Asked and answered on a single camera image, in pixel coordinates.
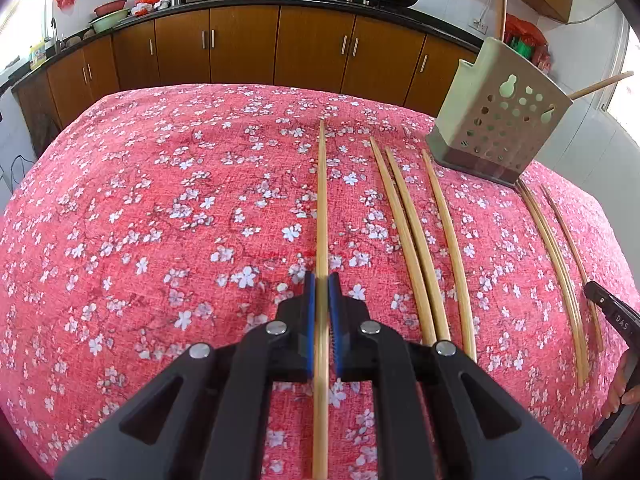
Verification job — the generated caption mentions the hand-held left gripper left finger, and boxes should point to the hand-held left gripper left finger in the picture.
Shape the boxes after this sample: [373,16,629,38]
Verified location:
[54,272,321,480]

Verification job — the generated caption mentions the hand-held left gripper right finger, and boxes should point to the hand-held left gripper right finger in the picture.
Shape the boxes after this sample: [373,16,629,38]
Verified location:
[327,272,583,480]

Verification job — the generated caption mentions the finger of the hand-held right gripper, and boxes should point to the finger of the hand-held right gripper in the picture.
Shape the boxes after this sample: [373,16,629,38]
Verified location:
[584,281,615,317]

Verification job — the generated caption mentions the beige perforated chopstick holder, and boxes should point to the beige perforated chopstick holder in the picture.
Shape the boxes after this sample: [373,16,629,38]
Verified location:
[426,37,574,189]

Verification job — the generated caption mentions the person's right hand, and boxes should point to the person's right hand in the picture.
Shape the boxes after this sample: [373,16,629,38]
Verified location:
[600,347,640,421]

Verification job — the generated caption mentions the bright window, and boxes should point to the bright window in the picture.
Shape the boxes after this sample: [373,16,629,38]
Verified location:
[597,7,640,113]
[0,0,53,68]

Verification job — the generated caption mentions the wooden base kitchen cabinets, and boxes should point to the wooden base kitchen cabinets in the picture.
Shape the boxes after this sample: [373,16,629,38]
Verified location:
[12,5,482,132]

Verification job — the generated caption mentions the black kitchen countertop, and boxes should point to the black kitchen countertop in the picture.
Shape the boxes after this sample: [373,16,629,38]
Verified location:
[0,0,487,92]

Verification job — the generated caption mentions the green basin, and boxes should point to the green basin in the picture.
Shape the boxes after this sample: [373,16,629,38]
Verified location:
[89,9,129,35]

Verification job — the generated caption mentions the red basin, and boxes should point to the red basin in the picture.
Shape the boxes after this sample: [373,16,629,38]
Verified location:
[93,0,132,17]

